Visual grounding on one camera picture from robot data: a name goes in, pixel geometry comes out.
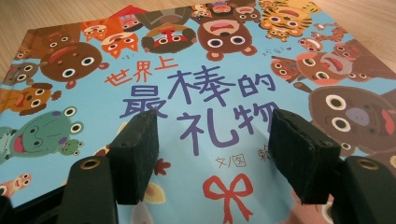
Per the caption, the red picture book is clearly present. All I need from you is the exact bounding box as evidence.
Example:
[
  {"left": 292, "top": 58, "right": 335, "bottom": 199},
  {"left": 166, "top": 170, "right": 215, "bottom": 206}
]
[{"left": 110, "top": 4, "right": 149, "bottom": 20}]

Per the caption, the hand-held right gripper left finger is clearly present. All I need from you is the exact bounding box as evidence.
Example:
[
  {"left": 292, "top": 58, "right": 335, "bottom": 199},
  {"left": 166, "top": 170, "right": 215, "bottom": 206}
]
[{"left": 106, "top": 108, "right": 160, "bottom": 205}]

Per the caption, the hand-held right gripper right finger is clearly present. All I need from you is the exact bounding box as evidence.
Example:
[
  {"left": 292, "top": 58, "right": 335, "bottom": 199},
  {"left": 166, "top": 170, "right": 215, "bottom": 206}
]
[{"left": 268, "top": 107, "right": 342, "bottom": 205}]

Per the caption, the light blue animals book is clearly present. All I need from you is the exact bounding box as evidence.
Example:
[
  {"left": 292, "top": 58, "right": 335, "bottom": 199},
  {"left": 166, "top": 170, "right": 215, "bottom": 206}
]
[{"left": 0, "top": 0, "right": 396, "bottom": 224}]

